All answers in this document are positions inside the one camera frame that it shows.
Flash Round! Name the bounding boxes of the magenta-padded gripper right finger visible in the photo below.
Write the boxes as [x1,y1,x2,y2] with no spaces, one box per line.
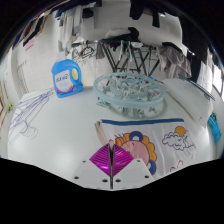
[111,143,155,190]

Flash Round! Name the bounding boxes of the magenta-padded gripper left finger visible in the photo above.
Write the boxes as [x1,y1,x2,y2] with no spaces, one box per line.
[73,143,112,190]

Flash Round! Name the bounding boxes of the cartoon print towel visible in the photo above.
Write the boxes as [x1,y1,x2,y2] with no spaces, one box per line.
[94,118,198,178]

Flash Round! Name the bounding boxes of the round pale green peg hanger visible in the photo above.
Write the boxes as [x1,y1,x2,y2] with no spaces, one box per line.
[92,72,167,118]

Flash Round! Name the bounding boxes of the white pillow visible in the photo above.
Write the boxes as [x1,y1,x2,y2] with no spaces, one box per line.
[163,78,214,129]

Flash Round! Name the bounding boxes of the blue detergent bottle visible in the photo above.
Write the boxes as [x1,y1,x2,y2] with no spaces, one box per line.
[50,58,84,99]

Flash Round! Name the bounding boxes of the teal bags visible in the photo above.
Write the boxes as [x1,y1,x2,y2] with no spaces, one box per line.
[208,112,222,143]

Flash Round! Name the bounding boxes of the black folding drying rack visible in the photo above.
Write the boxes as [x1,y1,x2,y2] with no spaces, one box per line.
[71,38,161,78]

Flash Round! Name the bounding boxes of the grey garment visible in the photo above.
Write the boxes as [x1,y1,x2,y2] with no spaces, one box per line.
[156,42,193,79]

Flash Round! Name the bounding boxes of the white and black clothes pile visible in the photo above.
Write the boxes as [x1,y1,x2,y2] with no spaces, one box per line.
[104,27,141,43]

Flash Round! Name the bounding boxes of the white hanging garments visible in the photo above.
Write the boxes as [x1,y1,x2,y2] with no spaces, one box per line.
[58,4,98,51]

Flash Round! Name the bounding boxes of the row of colourful hanging clothes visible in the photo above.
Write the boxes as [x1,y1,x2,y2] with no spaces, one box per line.
[11,13,48,51]

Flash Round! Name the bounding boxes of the bundle of thin wire hangers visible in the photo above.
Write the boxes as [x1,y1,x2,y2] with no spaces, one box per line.
[8,88,56,144]

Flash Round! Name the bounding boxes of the teal wire hanger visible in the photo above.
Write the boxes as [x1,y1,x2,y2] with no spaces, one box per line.
[184,77,216,101]

